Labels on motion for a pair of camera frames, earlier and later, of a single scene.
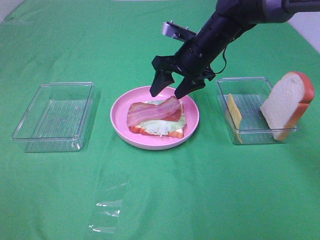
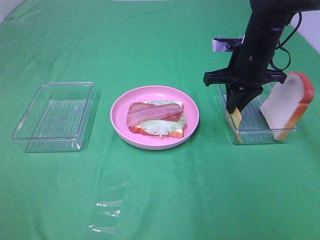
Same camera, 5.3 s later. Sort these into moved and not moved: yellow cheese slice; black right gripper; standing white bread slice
Moved: black right gripper
Not moved: standing white bread slice; yellow cheese slice
